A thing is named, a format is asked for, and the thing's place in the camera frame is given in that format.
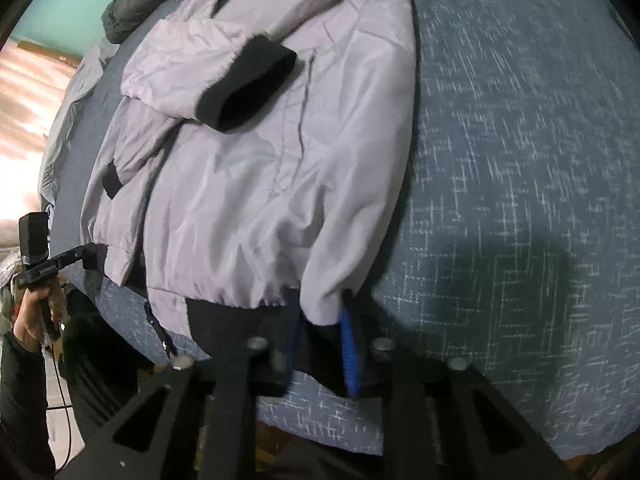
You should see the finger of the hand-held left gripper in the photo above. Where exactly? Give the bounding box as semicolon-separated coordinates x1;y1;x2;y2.
49;243;102;273

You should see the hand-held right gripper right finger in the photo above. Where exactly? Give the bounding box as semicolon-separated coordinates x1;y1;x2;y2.
340;306;576;480

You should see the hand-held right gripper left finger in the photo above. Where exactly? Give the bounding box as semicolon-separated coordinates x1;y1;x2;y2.
82;292;303;480

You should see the black cable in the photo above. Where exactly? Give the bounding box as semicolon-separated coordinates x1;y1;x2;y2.
46;344;74;467

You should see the person's left hand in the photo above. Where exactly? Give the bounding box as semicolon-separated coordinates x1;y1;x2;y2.
14;284;69;354

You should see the blue woven bedspread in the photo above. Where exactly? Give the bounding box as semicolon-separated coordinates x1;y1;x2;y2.
47;0;640;462

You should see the person's left forearm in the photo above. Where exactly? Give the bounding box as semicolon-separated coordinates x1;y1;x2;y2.
0;330;57;478

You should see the dark green cloth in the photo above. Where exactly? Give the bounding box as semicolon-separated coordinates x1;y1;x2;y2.
101;0;177;46

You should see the grey jacket with black trim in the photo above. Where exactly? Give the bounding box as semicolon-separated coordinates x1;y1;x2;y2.
80;0;419;399

